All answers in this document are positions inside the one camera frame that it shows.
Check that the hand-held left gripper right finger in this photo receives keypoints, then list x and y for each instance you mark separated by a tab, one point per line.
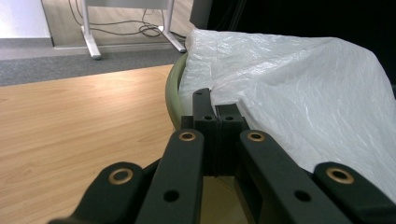
232	146

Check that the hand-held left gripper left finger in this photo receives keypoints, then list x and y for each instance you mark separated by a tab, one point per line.
205	143

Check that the green plastic bucket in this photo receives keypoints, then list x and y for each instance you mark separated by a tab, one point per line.
172	93

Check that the white plastic bag blue band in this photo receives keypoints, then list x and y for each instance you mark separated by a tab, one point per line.
295	93

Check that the dark grey panel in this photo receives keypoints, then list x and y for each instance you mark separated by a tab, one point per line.
200	12

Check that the black curtain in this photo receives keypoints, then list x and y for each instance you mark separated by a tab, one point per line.
311	15

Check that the white frame desk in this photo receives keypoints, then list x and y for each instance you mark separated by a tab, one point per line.
88	34

